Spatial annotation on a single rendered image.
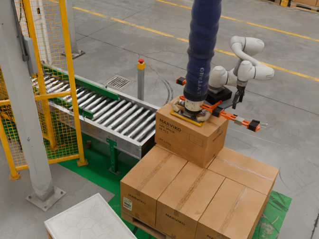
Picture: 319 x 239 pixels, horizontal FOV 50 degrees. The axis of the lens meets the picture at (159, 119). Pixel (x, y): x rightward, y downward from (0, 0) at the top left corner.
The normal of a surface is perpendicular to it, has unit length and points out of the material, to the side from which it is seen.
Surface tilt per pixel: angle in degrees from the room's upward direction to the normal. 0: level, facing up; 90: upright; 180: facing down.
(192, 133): 90
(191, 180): 0
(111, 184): 0
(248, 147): 0
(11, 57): 90
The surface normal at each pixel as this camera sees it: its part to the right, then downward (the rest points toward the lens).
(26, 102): 0.86, 0.34
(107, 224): 0.04, -0.80
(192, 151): -0.62, 0.45
